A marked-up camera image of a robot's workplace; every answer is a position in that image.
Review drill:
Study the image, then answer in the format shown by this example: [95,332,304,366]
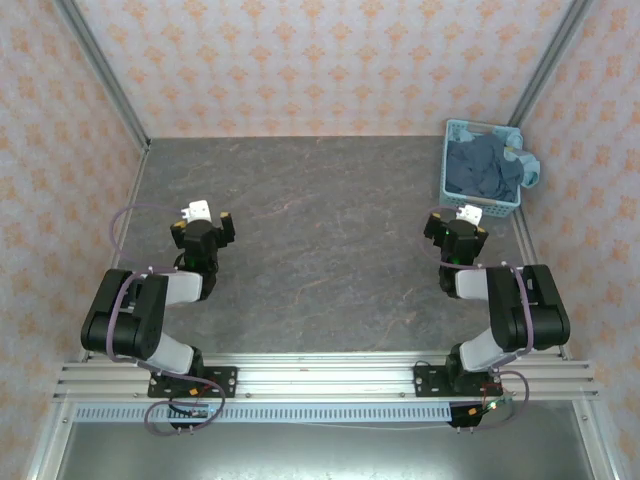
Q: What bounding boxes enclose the right circuit board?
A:
[468,393,517,418]

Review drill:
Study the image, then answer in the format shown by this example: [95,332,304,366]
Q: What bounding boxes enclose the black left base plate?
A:
[147,365,239,399]

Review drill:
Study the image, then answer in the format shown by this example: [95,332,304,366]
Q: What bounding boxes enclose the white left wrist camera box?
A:
[180,199,214,224]

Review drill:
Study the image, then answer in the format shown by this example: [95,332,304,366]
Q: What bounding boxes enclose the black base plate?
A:
[147,365,239,399]
[413,360,504,400]

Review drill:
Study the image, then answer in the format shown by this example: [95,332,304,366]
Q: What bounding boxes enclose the light blue plastic basket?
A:
[438,118,524,221]

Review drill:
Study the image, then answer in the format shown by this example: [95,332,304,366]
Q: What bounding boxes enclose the circuit board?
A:
[468,393,517,418]
[168,399,217,420]

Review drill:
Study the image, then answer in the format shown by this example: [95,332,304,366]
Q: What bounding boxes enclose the left circuit board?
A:
[168,399,217,420]

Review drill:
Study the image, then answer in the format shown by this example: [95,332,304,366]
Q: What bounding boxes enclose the grey slotted cable duct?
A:
[73,402,454,423]

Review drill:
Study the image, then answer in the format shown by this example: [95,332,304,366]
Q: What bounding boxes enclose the aluminium mounting rail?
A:
[51,351,600,402]

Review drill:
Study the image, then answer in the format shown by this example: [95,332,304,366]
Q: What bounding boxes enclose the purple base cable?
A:
[457,368,531,434]
[143,373,228,437]

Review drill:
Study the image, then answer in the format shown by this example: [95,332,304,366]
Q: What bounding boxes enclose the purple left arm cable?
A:
[106,203,187,362]

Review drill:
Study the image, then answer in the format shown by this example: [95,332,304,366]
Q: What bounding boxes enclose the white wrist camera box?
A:
[180,199,214,224]
[453,204,484,227]

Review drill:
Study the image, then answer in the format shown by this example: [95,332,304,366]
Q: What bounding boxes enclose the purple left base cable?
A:
[143,373,228,437]

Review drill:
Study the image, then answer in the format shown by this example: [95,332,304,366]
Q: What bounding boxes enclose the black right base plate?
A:
[413,360,504,400]

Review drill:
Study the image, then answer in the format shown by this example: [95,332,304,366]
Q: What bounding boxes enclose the aluminium frame post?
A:
[53,0,153,152]
[506,0,595,129]

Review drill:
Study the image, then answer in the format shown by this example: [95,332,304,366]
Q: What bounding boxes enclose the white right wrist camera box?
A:
[453,204,484,227]

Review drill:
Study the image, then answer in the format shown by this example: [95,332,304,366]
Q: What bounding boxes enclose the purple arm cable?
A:
[106,203,187,362]
[418,209,538,357]

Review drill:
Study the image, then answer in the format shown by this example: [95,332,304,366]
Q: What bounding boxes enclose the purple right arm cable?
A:
[418,209,538,357]

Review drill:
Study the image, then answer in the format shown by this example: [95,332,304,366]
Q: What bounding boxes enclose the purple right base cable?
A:
[457,368,531,434]

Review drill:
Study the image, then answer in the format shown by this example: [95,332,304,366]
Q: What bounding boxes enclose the pale blue t-shirt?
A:
[458,124,542,190]

